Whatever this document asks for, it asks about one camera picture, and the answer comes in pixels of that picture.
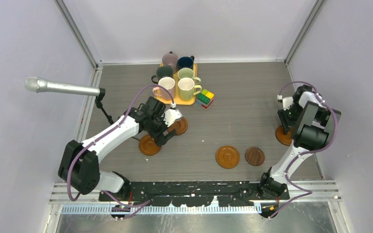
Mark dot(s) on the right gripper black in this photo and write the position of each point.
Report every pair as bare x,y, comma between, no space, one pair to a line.
285,122

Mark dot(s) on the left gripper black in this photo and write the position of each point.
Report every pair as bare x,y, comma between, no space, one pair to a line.
161,139

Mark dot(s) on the brown wooden coaster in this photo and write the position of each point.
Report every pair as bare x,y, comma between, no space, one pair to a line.
227,157
282,137
147,146
179,126

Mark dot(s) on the dark walnut coaster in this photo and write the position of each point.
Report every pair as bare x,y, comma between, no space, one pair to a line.
254,156

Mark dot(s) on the navy blue mug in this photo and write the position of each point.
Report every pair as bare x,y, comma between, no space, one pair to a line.
186,62

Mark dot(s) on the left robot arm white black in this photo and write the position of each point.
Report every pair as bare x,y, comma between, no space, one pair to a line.
80,165

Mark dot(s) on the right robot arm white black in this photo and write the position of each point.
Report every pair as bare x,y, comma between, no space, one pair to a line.
312,126

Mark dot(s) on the cream yellow mug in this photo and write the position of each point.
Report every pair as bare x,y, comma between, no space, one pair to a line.
188,88

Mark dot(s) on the pink white mug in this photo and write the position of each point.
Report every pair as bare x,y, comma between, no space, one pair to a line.
167,88

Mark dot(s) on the colourful toy brick block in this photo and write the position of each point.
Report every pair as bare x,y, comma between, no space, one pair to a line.
205,98

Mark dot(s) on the dark green mug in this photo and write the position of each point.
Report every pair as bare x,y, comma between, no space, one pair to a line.
161,72

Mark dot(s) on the light green mug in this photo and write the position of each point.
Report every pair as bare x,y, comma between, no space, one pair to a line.
188,73

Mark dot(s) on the mauve mug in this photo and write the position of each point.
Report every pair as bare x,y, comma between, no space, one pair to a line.
170,59

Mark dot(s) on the silver microphone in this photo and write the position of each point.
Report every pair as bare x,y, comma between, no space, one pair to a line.
38,85

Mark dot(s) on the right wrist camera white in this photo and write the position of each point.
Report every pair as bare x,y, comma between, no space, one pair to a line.
286,102

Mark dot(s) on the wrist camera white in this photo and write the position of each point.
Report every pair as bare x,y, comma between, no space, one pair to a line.
286,102
171,116

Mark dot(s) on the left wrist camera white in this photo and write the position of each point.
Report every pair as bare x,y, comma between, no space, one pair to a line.
171,116

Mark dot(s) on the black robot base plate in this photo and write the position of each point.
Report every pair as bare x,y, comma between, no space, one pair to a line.
194,194

